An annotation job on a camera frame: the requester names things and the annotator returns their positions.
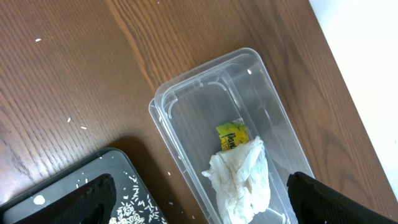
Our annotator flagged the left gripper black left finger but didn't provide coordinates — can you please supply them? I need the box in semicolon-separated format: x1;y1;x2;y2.
17;174;116;224

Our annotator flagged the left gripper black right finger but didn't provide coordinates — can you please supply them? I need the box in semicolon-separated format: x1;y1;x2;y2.
287;172;397;224

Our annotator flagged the pile of white rice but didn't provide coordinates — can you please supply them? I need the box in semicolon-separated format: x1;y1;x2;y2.
108;171;168;224

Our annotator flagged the yellow green snack wrapper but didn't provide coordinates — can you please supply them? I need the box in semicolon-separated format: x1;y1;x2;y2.
216;119;249;151

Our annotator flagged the black waste tray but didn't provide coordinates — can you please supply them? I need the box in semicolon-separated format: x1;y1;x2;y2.
0;147;169;224

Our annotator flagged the clear plastic bin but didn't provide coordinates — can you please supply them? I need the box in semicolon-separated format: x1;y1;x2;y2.
149;48;312;223

